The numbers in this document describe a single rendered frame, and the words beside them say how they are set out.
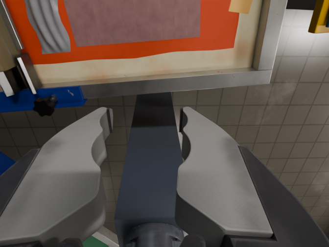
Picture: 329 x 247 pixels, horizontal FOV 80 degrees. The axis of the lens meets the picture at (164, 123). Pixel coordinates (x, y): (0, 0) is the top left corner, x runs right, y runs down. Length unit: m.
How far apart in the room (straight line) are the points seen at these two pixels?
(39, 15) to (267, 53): 0.53
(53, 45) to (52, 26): 0.04
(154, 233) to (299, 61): 1.65
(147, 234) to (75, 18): 0.51
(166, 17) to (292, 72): 1.47
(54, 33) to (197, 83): 0.36
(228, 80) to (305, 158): 2.03
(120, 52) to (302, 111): 1.81
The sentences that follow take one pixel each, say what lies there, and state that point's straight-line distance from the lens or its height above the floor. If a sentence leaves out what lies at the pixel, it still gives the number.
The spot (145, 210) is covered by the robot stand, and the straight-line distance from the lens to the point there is 0.51.
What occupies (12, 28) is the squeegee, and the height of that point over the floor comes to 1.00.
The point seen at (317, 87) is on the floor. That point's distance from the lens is 2.05.
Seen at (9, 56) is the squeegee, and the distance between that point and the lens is 0.55.
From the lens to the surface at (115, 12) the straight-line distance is 0.52.
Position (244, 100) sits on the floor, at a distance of 1.78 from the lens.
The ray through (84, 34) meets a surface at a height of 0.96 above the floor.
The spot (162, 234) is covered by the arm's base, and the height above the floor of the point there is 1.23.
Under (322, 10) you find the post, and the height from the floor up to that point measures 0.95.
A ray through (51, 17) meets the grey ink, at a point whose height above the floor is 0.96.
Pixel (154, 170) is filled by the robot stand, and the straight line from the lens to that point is 0.59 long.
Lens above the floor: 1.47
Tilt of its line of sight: 58 degrees down
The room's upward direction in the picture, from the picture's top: 175 degrees clockwise
